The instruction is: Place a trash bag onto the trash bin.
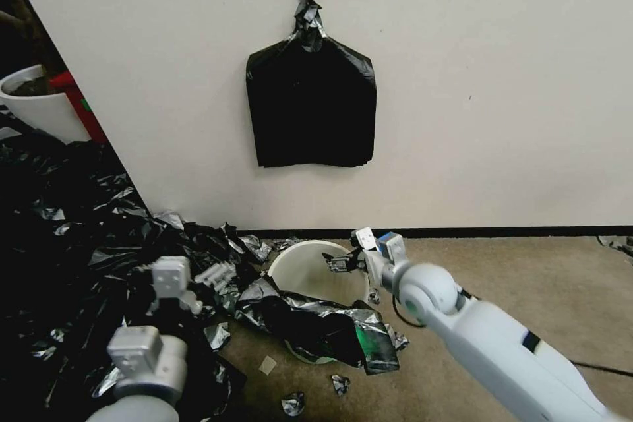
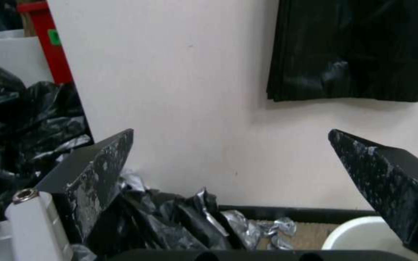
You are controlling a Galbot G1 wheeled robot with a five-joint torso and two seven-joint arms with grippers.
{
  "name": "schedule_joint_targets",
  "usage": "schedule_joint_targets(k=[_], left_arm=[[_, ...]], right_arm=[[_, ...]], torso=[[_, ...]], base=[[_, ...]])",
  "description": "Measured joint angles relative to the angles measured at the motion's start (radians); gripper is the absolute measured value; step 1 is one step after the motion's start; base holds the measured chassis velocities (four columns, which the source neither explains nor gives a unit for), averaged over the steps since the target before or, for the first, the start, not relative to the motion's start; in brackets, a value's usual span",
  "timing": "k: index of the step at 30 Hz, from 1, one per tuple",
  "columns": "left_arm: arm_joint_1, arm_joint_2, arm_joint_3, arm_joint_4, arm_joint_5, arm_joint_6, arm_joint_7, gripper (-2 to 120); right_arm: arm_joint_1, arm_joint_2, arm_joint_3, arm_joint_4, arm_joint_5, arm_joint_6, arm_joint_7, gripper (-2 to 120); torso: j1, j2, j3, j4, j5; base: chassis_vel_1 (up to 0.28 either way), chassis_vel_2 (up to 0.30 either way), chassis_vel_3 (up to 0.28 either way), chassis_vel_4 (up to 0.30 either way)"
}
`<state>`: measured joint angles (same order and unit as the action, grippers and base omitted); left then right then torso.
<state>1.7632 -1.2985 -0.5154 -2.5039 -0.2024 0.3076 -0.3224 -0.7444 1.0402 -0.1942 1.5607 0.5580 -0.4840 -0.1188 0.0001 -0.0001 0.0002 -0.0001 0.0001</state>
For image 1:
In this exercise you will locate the dark plant trunk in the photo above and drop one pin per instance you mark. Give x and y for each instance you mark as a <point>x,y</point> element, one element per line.
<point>22,21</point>

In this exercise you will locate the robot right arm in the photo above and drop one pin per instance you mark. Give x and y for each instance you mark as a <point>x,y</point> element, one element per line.
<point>494,343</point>

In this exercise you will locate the white plant pot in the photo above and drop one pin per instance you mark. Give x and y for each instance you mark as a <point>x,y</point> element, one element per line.
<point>39,108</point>

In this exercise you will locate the small black bag scrap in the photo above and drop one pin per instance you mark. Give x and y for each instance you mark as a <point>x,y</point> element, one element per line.
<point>341,383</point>
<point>293,403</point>
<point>217,336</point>

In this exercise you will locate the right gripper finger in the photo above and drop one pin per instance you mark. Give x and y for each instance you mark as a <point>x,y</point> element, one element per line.
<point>339,257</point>
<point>338,266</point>

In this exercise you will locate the crumpled black bag over bin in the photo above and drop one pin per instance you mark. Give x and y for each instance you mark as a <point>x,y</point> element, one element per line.
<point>316,323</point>

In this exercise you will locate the hanging black trash bag stack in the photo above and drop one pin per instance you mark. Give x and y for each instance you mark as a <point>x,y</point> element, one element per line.
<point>310,105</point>

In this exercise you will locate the beige paper scrap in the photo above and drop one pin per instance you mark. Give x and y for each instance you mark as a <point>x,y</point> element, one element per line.
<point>268,365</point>

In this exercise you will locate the pile of black trash bags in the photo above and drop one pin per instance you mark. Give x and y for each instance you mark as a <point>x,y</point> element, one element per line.
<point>69,224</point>

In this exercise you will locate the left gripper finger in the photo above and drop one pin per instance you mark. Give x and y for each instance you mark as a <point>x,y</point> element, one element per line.
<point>215,275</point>

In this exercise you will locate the red box with green label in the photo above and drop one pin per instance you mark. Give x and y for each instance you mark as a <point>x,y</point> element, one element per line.
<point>79,98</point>

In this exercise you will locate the white round trash bin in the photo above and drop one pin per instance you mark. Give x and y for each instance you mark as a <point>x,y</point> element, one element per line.
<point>306,273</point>

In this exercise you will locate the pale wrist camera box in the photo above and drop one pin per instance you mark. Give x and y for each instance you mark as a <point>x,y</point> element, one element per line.
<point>365,237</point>
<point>171,275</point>

